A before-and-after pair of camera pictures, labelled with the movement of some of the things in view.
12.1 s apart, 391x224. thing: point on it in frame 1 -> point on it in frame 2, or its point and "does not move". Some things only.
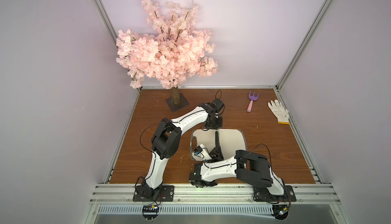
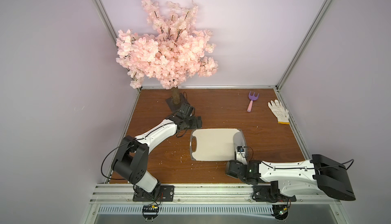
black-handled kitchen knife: x=217 y=144 -> x=239 y=140
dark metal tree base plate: x=173 y=107 does not move
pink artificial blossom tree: x=172 y=50 does not move
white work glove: x=282 y=114 does not move
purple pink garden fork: x=252 y=98 does not move
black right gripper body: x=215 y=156 -> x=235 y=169
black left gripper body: x=215 y=123 -> x=190 y=123
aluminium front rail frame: x=113 y=194 does not move
